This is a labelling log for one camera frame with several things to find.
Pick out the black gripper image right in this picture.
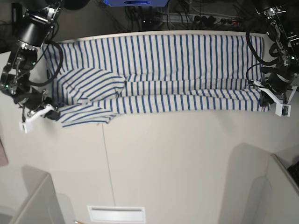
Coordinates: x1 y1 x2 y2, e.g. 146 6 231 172
259 73 297 107

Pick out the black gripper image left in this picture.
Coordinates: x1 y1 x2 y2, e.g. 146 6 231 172
13 90 61 121

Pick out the blue white striped T-shirt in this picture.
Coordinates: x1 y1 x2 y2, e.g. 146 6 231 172
43 34 270 127

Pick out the pink cloth at edge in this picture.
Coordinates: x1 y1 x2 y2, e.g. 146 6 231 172
0 141 9 167

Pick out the black keyboard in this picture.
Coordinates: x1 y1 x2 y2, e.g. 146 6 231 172
287 162 299 186

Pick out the grey partition panel left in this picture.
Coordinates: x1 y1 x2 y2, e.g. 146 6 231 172
0 173 66 224

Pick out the grey partition panel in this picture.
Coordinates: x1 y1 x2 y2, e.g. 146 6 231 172
0 173 66 224
264 154 299 224

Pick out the grey partition panel right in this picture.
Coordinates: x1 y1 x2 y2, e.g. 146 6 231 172
264 154 299 224

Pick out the white power strip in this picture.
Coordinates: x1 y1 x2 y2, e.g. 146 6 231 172
160 12 239 25

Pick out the blue box with oval hole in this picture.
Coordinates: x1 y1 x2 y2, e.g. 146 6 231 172
103 0 168 7

